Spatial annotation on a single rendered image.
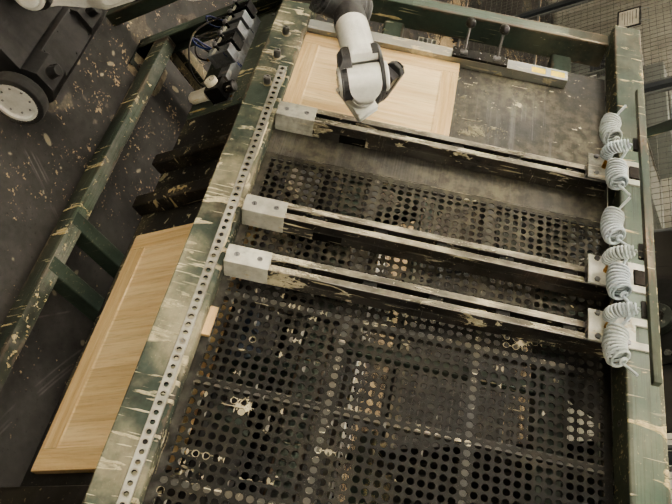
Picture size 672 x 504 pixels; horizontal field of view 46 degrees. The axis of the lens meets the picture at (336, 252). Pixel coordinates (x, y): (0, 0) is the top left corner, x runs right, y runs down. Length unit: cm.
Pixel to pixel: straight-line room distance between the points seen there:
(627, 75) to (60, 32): 199
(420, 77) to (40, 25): 133
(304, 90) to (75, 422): 129
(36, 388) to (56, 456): 45
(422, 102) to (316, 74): 38
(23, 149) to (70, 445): 109
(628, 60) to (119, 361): 203
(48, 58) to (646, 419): 217
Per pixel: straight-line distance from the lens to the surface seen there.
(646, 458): 209
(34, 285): 269
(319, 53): 287
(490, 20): 312
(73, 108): 321
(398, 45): 292
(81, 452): 242
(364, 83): 204
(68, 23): 306
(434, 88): 281
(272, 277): 217
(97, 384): 254
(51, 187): 304
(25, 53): 290
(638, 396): 216
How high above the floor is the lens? 223
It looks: 29 degrees down
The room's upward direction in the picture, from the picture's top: 80 degrees clockwise
